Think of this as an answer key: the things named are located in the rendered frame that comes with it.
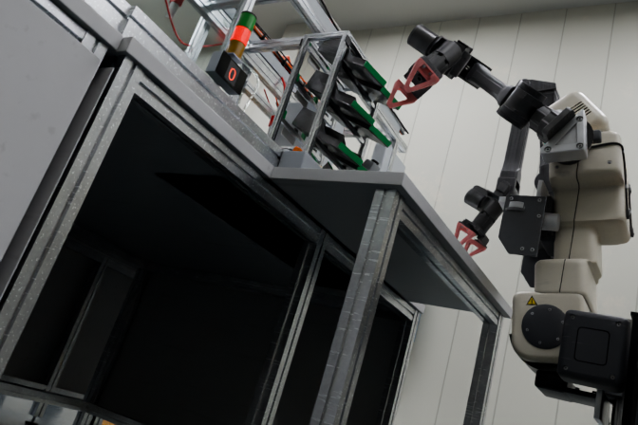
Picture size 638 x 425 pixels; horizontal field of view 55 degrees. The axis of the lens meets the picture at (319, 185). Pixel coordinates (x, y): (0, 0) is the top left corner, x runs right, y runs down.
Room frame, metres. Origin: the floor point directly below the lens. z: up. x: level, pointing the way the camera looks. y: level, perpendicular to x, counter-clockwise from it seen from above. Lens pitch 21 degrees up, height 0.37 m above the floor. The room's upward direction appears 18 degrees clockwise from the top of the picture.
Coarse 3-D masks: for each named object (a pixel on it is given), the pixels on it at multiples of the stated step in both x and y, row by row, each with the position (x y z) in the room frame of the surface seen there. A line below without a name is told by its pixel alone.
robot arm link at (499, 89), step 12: (468, 72) 1.57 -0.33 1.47; (480, 72) 1.51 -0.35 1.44; (480, 84) 1.48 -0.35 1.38; (492, 84) 1.42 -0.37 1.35; (504, 84) 1.37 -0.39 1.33; (516, 84) 1.33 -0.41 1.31; (528, 84) 1.26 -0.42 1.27; (492, 96) 1.42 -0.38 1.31; (504, 96) 1.35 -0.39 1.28; (540, 96) 1.27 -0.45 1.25; (504, 108) 1.32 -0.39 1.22; (516, 120) 1.31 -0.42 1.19; (528, 120) 1.34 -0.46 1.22
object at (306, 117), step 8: (304, 112) 1.92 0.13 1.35; (312, 112) 1.89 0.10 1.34; (296, 120) 1.94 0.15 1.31; (304, 120) 1.91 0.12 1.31; (312, 120) 1.88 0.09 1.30; (304, 128) 1.90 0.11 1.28; (320, 128) 1.85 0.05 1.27; (328, 128) 2.00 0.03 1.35; (320, 136) 1.84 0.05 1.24; (328, 136) 1.81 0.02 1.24; (336, 136) 1.97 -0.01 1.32; (344, 136) 1.95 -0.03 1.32; (328, 144) 1.83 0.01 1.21; (336, 144) 1.78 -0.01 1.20; (344, 144) 1.78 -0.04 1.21; (336, 152) 1.89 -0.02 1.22; (344, 152) 1.80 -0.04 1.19; (352, 152) 1.82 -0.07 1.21; (352, 160) 1.84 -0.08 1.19; (360, 160) 1.85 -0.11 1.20
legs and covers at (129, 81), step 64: (128, 64) 0.91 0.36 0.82; (192, 128) 1.07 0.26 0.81; (64, 192) 0.91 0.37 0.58; (256, 192) 1.26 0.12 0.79; (128, 256) 2.76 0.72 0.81; (320, 256) 1.51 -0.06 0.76; (0, 320) 0.90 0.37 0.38; (128, 320) 2.87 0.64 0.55; (192, 320) 2.69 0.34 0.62; (256, 320) 2.50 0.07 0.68; (320, 320) 2.34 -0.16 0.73; (384, 320) 2.19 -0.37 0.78; (0, 384) 2.49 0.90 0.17; (128, 384) 2.81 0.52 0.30; (192, 384) 2.62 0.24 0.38; (256, 384) 2.45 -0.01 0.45; (320, 384) 2.30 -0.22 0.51; (384, 384) 2.16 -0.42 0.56
